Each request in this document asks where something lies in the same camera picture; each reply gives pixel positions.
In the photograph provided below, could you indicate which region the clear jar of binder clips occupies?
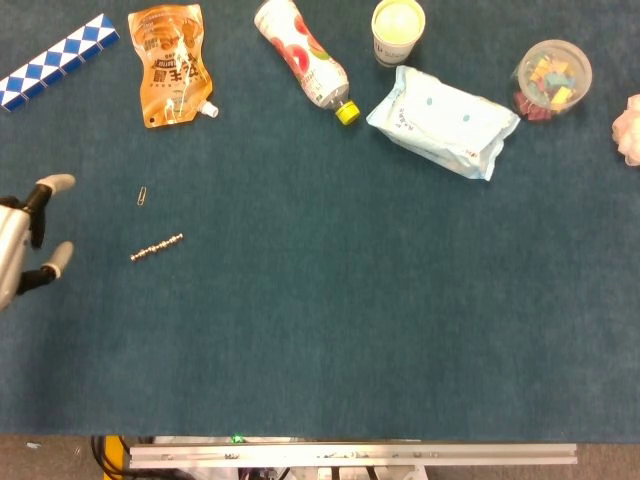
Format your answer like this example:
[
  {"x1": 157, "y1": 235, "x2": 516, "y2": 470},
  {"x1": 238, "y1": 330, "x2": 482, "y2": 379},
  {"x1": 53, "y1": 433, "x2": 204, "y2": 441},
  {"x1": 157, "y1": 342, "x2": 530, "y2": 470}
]
[{"x1": 509, "y1": 39, "x2": 594, "y2": 122}]

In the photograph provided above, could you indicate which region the blue white snake cube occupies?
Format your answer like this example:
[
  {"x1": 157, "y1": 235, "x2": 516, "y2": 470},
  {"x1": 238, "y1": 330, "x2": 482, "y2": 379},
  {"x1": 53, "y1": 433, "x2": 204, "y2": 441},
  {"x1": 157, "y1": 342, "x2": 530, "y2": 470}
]
[{"x1": 0, "y1": 13, "x2": 121, "y2": 113}]

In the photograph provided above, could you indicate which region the orange spouted drink pouch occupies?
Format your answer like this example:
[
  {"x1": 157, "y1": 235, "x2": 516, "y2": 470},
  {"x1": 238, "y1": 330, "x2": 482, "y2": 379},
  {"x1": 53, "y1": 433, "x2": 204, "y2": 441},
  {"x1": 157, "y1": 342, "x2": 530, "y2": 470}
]
[{"x1": 127, "y1": 3, "x2": 220, "y2": 130}]

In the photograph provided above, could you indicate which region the aluminium profile rail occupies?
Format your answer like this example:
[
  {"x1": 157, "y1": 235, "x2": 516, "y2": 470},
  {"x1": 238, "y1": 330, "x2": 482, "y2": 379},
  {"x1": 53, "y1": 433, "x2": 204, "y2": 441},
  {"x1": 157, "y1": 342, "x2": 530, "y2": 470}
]
[{"x1": 128, "y1": 441, "x2": 579, "y2": 470}]

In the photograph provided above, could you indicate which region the white paper cup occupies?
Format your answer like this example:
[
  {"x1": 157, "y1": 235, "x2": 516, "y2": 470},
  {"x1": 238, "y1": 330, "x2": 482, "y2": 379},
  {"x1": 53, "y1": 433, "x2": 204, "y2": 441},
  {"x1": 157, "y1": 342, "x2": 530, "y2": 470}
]
[{"x1": 370, "y1": 0, "x2": 427, "y2": 68}]

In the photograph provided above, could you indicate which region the black cable under table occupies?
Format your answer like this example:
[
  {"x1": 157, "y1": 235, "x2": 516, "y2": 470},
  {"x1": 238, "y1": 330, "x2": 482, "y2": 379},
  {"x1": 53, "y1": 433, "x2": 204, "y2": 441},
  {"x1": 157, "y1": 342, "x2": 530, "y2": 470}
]
[{"x1": 90, "y1": 435, "x2": 112, "y2": 479}]

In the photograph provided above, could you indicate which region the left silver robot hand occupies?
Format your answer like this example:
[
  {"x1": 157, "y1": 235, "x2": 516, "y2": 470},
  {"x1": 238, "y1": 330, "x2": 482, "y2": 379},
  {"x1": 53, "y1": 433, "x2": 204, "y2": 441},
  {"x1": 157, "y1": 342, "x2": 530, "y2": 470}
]
[{"x1": 0, "y1": 173, "x2": 77, "y2": 312}]

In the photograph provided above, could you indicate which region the plastic bottle with yellow cap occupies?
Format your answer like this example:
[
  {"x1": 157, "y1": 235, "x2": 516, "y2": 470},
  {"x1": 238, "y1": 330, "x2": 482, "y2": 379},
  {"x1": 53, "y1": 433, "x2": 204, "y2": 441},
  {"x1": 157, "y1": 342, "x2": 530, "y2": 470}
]
[{"x1": 253, "y1": 0, "x2": 362, "y2": 125}]

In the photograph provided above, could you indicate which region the yellow plastic part under table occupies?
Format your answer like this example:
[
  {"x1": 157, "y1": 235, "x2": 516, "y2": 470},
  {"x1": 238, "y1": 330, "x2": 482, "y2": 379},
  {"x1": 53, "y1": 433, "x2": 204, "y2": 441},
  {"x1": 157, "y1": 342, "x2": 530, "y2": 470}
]
[{"x1": 102, "y1": 435, "x2": 127, "y2": 477}]

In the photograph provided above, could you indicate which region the pink mesh bath pouf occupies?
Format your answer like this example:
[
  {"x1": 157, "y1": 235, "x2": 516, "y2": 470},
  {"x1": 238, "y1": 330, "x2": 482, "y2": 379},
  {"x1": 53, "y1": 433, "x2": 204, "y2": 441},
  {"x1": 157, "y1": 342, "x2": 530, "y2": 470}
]
[{"x1": 611, "y1": 93, "x2": 640, "y2": 167}]

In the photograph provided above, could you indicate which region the light blue wet wipes pack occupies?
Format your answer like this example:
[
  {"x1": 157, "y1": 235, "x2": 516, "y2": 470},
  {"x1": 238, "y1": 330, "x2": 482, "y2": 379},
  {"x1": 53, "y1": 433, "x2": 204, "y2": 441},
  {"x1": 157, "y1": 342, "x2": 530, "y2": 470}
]
[{"x1": 365, "y1": 65, "x2": 522, "y2": 182}]

